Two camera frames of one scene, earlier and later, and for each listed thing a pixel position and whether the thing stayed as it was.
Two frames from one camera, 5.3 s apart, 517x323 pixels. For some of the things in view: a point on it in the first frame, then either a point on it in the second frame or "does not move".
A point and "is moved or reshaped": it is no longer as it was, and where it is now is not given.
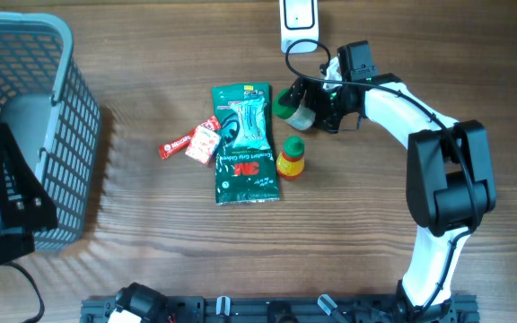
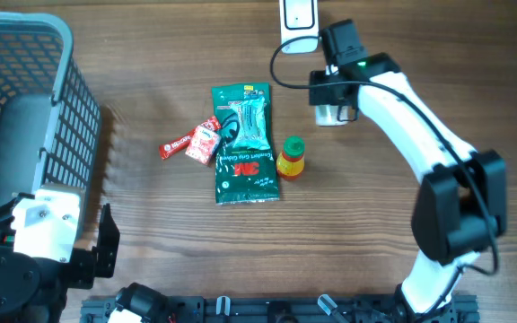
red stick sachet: (181, 144) does not move
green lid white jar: (301, 117) is moved or reshaped
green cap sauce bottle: (291, 162) does not move
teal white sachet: (253, 133) does not move
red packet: (203, 144) does not move
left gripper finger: (24, 204) to (108, 240)
